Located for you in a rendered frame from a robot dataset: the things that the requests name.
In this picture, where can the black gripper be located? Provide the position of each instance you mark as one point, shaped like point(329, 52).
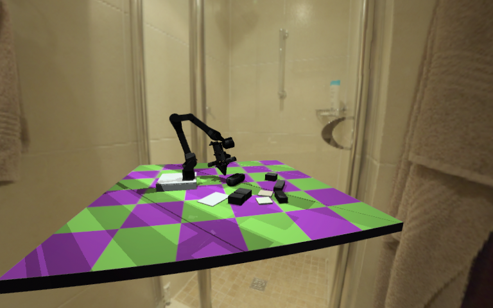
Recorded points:
point(221, 162)

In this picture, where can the dark grey controller unit with green rocker switches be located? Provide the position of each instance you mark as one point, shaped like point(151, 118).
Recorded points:
point(235, 179)

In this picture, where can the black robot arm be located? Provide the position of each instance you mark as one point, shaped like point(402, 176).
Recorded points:
point(187, 173)

